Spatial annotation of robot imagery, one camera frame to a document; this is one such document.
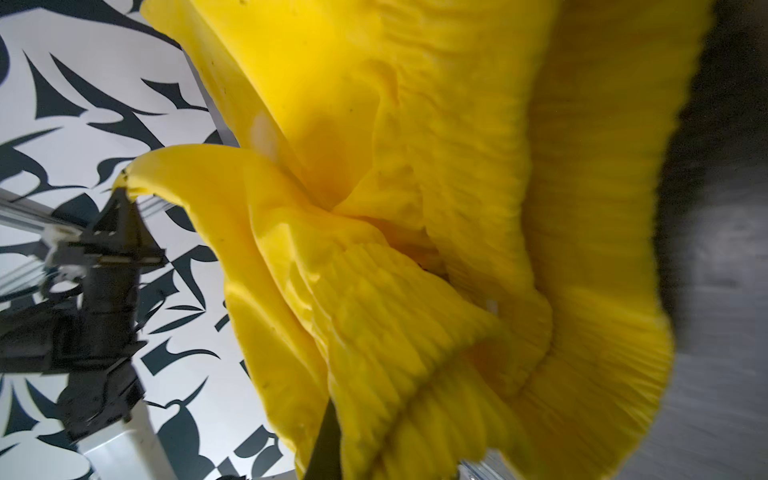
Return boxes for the yellow shorts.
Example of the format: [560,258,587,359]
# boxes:
[120,1,713,479]

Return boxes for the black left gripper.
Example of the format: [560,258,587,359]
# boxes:
[1,187,167,441]

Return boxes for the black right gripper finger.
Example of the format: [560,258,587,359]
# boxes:
[304,400,342,480]

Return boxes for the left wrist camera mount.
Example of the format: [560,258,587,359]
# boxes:
[41,224,82,249]

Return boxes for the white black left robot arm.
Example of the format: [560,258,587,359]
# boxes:
[1,187,176,479]

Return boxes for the aluminium cage frame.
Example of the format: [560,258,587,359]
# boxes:
[1,189,83,235]

